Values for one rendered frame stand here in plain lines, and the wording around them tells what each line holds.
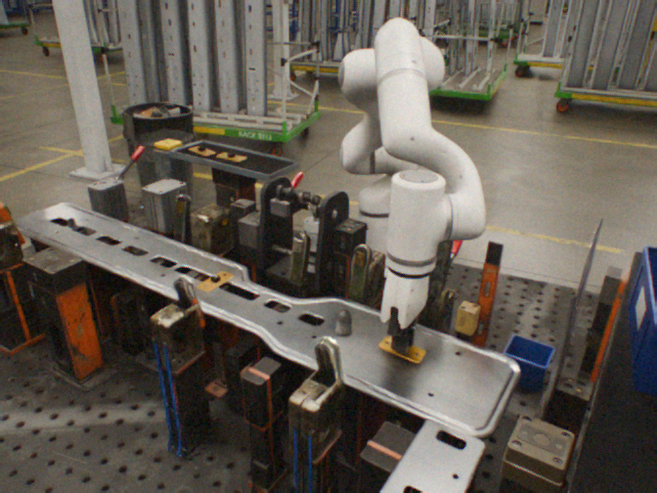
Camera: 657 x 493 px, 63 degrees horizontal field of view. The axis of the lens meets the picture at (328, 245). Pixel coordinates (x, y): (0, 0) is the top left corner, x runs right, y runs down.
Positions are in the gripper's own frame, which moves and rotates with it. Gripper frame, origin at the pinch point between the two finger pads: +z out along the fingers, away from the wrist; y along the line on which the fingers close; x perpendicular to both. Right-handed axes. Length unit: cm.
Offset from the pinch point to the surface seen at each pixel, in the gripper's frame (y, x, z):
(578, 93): -676, -70, 76
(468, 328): -10.8, 8.9, 0.7
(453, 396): 5.4, 12.2, 3.6
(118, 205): -18, -102, 5
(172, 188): -16, -76, -7
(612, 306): -13.8, 31.0, -10.9
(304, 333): 4.7, -18.8, 3.6
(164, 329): 21.8, -38.8, 0.4
